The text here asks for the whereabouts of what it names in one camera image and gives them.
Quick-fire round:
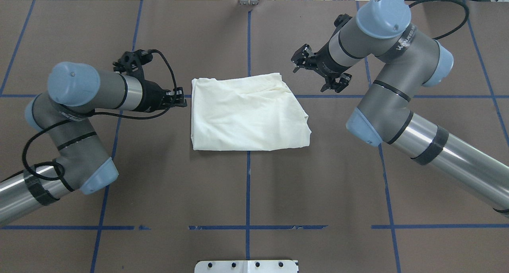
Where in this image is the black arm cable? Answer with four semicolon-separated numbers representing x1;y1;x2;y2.
406;0;470;41

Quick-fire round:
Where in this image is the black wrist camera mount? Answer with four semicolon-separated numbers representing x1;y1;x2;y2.
113;50;153;76
333;14;352;29

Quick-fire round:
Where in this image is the cream long-sleeve printed shirt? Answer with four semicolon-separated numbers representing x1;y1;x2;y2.
190;73;311;151

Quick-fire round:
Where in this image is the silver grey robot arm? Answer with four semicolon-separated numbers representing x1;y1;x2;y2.
1;62;187;226
190;0;508;217

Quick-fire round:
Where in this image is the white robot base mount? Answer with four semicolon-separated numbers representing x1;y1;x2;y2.
194;259;299;273

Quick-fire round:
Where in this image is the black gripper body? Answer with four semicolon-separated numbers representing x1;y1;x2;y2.
138;80;175;112
308;46;343;79

